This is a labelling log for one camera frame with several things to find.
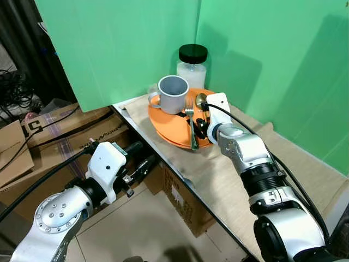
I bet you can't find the silver fork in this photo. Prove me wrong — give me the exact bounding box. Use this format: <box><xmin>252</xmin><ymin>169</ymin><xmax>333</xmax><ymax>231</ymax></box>
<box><xmin>184</xmin><ymin>99</ymin><xmax>200</xmax><ymax>151</ymax></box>

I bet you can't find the orange plate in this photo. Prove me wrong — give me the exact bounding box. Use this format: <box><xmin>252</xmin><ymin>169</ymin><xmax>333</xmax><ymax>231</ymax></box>
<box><xmin>148</xmin><ymin>87</ymin><xmax>219</xmax><ymax>150</ymax></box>

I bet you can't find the gold spoon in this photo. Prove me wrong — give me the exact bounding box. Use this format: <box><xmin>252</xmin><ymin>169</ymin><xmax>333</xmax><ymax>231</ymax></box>
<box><xmin>195</xmin><ymin>93</ymin><xmax>210</xmax><ymax>112</ymax></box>

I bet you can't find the grey mug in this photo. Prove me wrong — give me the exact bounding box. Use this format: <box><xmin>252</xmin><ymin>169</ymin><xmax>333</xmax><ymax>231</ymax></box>
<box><xmin>148</xmin><ymin>75</ymin><xmax>190</xmax><ymax>115</ymax></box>

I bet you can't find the labelled cardboard box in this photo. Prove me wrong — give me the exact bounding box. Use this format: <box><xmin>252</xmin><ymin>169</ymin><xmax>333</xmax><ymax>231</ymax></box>
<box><xmin>144</xmin><ymin>162</ymin><xmax>216</xmax><ymax>237</ymax></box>

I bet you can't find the glass jar black lid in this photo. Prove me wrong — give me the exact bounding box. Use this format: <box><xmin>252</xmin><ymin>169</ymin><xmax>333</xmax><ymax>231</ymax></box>
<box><xmin>178</xmin><ymin>44</ymin><xmax>209</xmax><ymax>91</ymax></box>

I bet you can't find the beige table cloth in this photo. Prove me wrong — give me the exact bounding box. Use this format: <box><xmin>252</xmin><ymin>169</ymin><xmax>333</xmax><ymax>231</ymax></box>
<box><xmin>116</xmin><ymin>95</ymin><xmax>349</xmax><ymax>262</ymax></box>

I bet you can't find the printed cardboard box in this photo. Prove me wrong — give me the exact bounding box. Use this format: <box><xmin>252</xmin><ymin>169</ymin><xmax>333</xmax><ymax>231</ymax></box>
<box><xmin>21</xmin><ymin>105</ymin><xmax>135</xmax><ymax>181</ymax></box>

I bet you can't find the green backdrop board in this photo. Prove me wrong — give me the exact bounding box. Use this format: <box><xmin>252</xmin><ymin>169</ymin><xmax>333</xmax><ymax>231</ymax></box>
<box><xmin>34</xmin><ymin>0</ymin><xmax>201</xmax><ymax>113</ymax></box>
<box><xmin>195</xmin><ymin>0</ymin><xmax>349</xmax><ymax>176</ymax></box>

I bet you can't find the open flap cardboard box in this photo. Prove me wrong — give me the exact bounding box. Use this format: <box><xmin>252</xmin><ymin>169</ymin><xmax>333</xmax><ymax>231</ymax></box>
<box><xmin>0</xmin><ymin>120</ymin><xmax>37</xmax><ymax>189</ymax></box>

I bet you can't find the black curtain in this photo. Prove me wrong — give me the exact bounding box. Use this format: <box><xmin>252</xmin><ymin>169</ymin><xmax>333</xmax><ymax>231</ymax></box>
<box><xmin>0</xmin><ymin>0</ymin><xmax>78</xmax><ymax>110</ymax></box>

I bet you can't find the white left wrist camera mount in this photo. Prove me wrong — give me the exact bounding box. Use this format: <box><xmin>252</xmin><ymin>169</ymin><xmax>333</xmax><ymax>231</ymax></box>
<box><xmin>84</xmin><ymin>141</ymin><xmax>128</xmax><ymax>206</ymax></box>

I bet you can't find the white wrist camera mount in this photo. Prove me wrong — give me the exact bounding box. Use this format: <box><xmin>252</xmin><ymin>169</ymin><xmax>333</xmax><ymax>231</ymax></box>
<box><xmin>84</xmin><ymin>141</ymin><xmax>128</xmax><ymax>206</ymax></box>
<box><xmin>204</xmin><ymin>93</ymin><xmax>231</xmax><ymax>130</ymax></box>

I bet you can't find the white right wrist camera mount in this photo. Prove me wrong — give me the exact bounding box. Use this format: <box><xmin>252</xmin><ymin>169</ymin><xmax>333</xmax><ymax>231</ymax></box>
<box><xmin>204</xmin><ymin>93</ymin><xmax>231</xmax><ymax>130</ymax></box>

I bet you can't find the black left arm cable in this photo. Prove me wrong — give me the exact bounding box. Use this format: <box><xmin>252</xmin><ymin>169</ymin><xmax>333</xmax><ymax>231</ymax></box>
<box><xmin>0</xmin><ymin>143</ymin><xmax>97</xmax><ymax>222</ymax></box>

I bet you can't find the tangle of black cables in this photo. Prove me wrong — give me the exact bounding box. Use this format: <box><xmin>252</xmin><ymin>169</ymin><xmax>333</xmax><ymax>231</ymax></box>
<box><xmin>0</xmin><ymin>69</ymin><xmax>43</xmax><ymax>120</ymax></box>

